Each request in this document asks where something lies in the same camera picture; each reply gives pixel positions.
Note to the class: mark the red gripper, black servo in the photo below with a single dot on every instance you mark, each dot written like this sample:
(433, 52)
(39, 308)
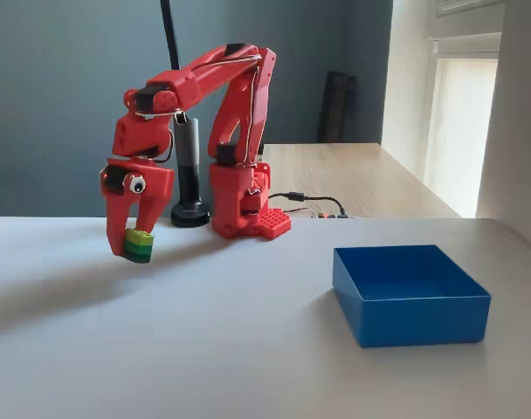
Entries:
(154, 179)

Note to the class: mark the green and yellow brick block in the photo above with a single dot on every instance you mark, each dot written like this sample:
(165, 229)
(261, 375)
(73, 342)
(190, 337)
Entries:
(139, 249)

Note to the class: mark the red robot arm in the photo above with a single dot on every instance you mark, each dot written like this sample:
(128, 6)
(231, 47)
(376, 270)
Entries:
(230, 196)

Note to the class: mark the blue box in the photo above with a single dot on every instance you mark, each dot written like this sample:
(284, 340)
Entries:
(422, 320)

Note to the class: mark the black gooseneck stand, grey sleeve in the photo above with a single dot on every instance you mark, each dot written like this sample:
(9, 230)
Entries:
(189, 183)

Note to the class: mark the small controller board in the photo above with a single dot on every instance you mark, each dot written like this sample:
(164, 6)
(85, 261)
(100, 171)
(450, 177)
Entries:
(323, 215)

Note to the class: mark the light wooden table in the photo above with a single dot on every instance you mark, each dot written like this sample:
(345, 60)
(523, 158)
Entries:
(357, 174)

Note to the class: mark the dark wooden board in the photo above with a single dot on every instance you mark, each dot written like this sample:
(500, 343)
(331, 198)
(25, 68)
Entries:
(335, 109)

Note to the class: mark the white window blind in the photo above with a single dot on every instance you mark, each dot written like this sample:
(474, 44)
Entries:
(462, 131)

